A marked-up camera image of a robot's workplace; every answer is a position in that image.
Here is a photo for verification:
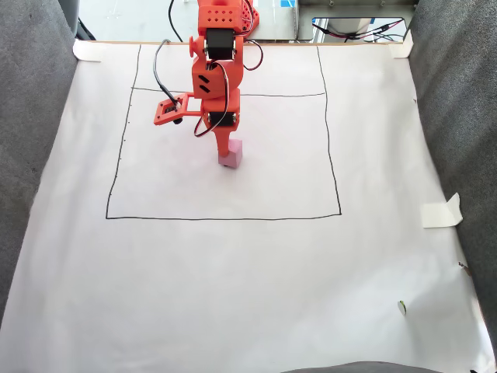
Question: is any red cable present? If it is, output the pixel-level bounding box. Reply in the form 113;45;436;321
312;20;403;40

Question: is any white tape piece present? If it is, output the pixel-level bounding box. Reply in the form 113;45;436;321
419;192;464;229
388;30;414;60
72;39;103;63

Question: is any white paper sheet with lines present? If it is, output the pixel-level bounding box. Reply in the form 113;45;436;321
0;40;497;373

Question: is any pink foam block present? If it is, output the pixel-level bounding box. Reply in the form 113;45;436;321
217;138;245;169

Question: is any black camera cable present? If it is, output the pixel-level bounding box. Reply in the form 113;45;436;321
153;0;185;112

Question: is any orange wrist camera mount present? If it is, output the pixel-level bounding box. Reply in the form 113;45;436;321
153;91;204;127

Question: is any grey metal frame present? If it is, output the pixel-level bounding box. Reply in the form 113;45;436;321
296;0;419;43

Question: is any arm servo wire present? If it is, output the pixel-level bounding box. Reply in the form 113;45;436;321
242;38;265;72

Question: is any grey fabric panel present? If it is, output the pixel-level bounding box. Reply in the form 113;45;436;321
405;0;497;353
0;0;81;329

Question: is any gripper servo wire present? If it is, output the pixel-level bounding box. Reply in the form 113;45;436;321
193;61;239;138

